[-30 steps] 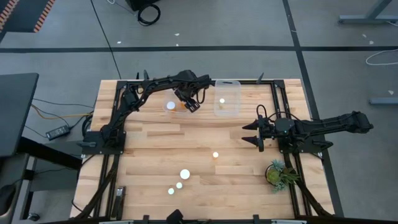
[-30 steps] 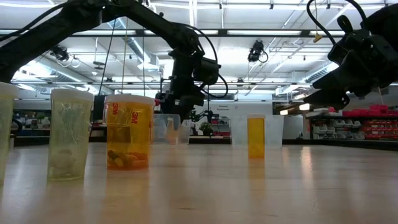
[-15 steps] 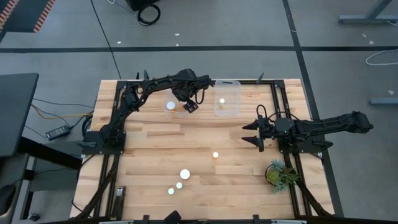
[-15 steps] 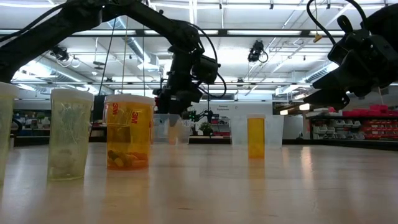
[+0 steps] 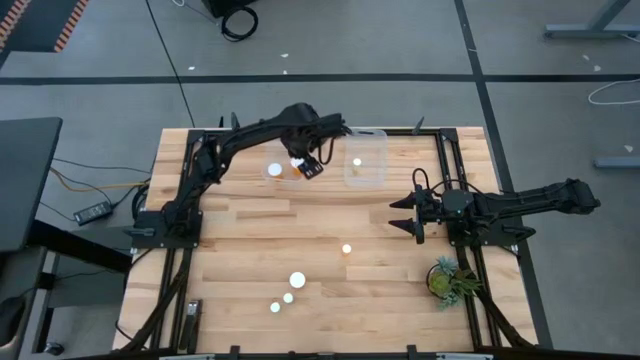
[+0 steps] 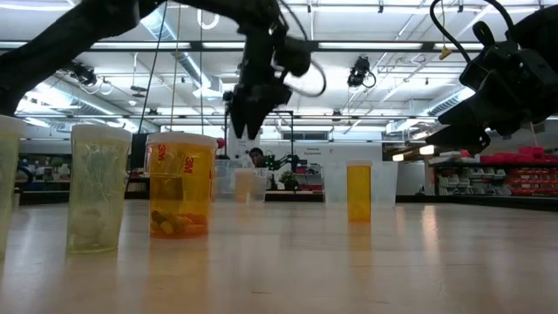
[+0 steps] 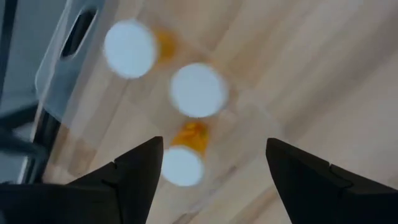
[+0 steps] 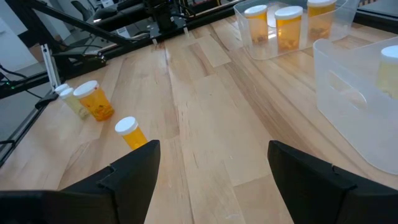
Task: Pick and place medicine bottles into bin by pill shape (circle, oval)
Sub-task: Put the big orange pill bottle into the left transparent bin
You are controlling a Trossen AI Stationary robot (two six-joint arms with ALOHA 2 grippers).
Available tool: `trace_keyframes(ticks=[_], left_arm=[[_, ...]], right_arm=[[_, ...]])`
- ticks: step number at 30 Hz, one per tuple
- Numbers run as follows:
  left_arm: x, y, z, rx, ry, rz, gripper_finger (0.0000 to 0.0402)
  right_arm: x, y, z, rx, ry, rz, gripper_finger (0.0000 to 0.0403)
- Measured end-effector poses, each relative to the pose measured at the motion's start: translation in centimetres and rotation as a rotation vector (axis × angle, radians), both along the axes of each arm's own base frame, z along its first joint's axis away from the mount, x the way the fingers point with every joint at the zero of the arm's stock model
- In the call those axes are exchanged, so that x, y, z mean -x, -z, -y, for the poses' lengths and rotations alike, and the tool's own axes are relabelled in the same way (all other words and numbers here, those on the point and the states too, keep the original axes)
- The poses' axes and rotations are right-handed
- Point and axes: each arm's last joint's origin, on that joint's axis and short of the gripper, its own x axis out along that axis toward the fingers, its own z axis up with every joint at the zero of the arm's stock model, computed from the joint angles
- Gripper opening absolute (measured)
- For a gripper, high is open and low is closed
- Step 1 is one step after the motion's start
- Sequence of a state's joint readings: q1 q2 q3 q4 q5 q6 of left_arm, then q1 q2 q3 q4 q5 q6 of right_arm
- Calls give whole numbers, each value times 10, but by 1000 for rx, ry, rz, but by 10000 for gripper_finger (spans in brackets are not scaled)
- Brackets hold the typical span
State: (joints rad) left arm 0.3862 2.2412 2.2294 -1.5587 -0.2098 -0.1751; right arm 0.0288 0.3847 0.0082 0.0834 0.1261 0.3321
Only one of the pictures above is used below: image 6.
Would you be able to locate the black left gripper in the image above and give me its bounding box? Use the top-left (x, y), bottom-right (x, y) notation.
top-left (228, 25), bottom-right (294, 141)

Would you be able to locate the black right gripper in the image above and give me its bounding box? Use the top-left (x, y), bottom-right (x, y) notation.
top-left (425, 40), bottom-right (558, 155)

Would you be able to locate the large amber pill bottle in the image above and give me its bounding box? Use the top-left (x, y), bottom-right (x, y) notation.
top-left (234, 168), bottom-right (257, 204)

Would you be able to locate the amber pill bottle 3M label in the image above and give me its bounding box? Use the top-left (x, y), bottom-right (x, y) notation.
top-left (146, 132), bottom-right (219, 240)

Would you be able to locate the small amber pill bottle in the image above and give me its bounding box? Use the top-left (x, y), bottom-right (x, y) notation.
top-left (346, 159), bottom-right (374, 224)

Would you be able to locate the small clear pill bottle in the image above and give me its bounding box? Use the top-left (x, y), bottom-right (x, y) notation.
top-left (66, 124), bottom-right (133, 255)
top-left (0, 115), bottom-right (26, 258)

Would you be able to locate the clear plastic bin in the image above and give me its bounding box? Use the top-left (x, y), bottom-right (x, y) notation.
top-left (324, 161), bottom-right (398, 206)
top-left (215, 159), bottom-right (269, 204)

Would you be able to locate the white pillar sign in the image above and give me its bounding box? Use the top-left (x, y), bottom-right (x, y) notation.
top-left (226, 126), bottom-right (262, 160)

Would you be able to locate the person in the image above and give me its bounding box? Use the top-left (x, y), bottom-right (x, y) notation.
top-left (248, 147), bottom-right (268, 169)

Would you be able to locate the shelf with red bins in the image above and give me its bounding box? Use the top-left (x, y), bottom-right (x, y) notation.
top-left (429, 146), bottom-right (558, 197)

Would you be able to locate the small green background plant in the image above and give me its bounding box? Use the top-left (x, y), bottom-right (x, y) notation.
top-left (278, 170), bottom-right (300, 192)

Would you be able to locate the black monitor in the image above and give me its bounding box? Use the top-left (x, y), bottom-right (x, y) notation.
top-left (130, 132), bottom-right (150, 172)

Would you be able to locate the black aluminium table frame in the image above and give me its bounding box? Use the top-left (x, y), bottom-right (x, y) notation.
top-left (17, 188), bottom-right (558, 214)

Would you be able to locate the yellow hanging cord hook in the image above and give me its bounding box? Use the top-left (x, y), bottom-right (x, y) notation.
top-left (438, 0), bottom-right (453, 61)

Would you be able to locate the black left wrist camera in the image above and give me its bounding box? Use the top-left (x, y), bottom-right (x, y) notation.
top-left (278, 37), bottom-right (313, 78)

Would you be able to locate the black ceiling camera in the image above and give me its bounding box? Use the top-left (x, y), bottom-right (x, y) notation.
top-left (347, 55), bottom-right (377, 89)
top-left (71, 63), bottom-right (98, 87)

